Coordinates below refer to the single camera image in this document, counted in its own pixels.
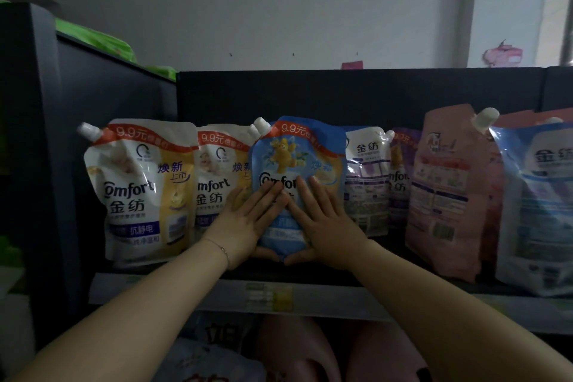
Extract person's right hand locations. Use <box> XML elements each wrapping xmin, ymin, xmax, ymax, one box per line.
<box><xmin>284</xmin><ymin>175</ymin><xmax>372</xmax><ymax>272</ymax></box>

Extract person's left hand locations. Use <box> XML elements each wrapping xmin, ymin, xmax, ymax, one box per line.
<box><xmin>202</xmin><ymin>180</ymin><xmax>292</xmax><ymax>272</ymax></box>

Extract purple Comfort pouch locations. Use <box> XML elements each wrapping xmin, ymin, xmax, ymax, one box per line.
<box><xmin>386</xmin><ymin>128</ymin><xmax>423</xmax><ymax>231</ymax></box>

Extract dark metal shelf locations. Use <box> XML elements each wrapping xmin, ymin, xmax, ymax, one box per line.
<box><xmin>0</xmin><ymin>3</ymin><xmax>573</xmax><ymax>382</ymax></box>

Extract person's right forearm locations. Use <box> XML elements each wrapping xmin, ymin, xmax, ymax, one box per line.
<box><xmin>358</xmin><ymin>242</ymin><xmax>573</xmax><ymax>382</ymax></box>

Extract person's left forearm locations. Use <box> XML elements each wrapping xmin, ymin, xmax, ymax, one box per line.
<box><xmin>8</xmin><ymin>241</ymin><xmax>229</xmax><ymax>382</ymax></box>

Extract yellow price label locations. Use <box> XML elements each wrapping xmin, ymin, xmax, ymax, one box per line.
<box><xmin>245</xmin><ymin>283</ymin><xmax>295</xmax><ymax>313</ymax></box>

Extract white refill pouch red lettering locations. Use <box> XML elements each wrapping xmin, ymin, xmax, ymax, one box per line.
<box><xmin>201</xmin><ymin>319</ymin><xmax>257</xmax><ymax>352</ymax></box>
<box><xmin>154</xmin><ymin>337</ymin><xmax>266</xmax><ymax>382</ymax></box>

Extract flat green pack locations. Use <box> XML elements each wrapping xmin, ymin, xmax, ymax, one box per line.
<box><xmin>145</xmin><ymin>64</ymin><xmax>178</xmax><ymax>82</ymax></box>
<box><xmin>56</xmin><ymin>18</ymin><xmax>137</xmax><ymax>64</ymax></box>

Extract green toilet paper pack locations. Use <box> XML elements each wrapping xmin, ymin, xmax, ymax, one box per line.
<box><xmin>0</xmin><ymin>233</ymin><xmax>24</xmax><ymax>272</ymax></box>

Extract pink bagged item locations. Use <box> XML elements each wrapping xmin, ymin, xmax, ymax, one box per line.
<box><xmin>482</xmin><ymin>40</ymin><xmax>523</xmax><ymax>67</ymax></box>

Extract white toilet paper packs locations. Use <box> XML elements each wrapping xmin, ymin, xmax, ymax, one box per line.
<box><xmin>0</xmin><ymin>292</ymin><xmax>38</xmax><ymax>365</ymax></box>

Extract grey vertical pole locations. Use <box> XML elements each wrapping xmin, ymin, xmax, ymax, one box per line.
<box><xmin>562</xmin><ymin>0</ymin><xmax>573</xmax><ymax>67</ymax></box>

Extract thin chain bracelet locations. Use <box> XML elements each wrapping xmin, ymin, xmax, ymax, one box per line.
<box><xmin>201</xmin><ymin>238</ymin><xmax>230</xmax><ymax>269</ymax></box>

